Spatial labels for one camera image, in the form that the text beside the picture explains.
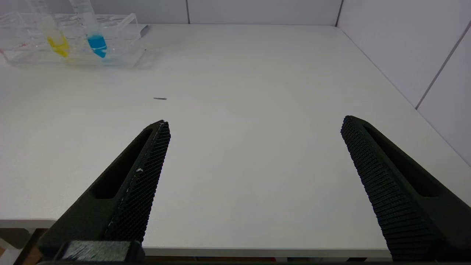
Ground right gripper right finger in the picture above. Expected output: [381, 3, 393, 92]
[340, 115, 471, 262]

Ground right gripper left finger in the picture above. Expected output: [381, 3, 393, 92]
[37, 120, 171, 259]

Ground clear plastic test tube rack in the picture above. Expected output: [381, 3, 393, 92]
[0, 11, 148, 69]

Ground test tube with blue pigment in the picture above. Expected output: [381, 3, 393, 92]
[70, 0, 108, 59]

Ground test tube with yellow pigment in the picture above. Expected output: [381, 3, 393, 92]
[28, 0, 71, 59]

